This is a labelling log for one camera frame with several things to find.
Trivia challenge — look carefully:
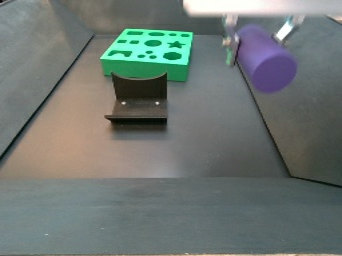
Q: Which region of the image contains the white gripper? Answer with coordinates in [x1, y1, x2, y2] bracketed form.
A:
[183, 0, 342, 66]

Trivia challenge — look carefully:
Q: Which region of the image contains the purple cylinder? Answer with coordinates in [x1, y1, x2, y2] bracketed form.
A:
[238, 24, 298, 93]

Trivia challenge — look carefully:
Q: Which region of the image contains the black cradle stand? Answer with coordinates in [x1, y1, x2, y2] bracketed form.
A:
[104, 72, 168, 123]

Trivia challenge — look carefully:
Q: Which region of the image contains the green shape sorter block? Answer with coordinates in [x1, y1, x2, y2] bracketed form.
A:
[100, 28, 194, 82]

